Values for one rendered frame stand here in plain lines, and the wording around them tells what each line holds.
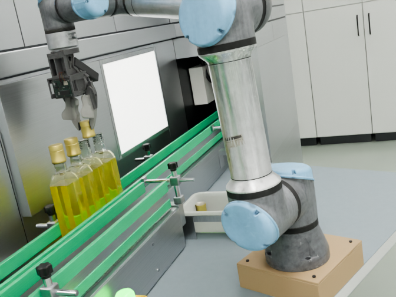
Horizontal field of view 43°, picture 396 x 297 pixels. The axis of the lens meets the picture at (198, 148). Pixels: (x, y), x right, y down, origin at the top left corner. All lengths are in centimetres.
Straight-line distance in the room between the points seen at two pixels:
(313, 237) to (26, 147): 75
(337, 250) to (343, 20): 377
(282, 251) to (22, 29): 89
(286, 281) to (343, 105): 389
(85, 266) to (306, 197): 50
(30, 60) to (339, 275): 94
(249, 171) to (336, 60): 396
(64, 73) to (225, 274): 66
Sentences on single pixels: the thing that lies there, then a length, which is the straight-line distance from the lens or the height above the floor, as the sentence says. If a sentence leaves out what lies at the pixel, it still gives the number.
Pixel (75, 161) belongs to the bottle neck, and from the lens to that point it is 130.
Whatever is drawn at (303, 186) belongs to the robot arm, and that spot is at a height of 101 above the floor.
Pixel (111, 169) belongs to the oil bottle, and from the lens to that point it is 139.
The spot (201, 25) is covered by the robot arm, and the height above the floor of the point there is 138.
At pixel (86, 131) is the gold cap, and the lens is 135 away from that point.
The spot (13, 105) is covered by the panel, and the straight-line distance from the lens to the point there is 134.
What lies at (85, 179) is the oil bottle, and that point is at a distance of 129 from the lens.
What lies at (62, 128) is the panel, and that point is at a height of 116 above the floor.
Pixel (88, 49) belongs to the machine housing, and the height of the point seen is 136.
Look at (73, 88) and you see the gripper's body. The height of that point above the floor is 128.
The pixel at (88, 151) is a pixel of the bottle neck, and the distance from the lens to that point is 134.
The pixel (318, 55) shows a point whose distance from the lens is 492.
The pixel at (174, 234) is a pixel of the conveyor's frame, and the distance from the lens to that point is 145.
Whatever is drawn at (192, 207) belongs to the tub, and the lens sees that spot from 164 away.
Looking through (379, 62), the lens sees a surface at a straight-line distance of 489.
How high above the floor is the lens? 139
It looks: 14 degrees down
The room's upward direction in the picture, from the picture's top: 10 degrees counter-clockwise
